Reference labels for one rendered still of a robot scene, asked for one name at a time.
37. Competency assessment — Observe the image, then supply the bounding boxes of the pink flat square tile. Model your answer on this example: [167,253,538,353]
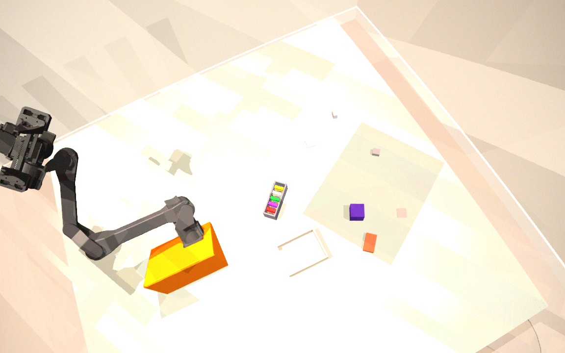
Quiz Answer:
[397,208,407,218]

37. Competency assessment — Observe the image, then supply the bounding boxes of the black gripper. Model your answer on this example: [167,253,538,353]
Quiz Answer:
[0,106,52,193]

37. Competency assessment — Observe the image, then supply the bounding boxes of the purple cube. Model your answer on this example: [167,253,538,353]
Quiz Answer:
[349,204,365,221]

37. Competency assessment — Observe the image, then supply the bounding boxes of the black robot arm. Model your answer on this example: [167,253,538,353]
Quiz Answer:
[0,122,204,261]

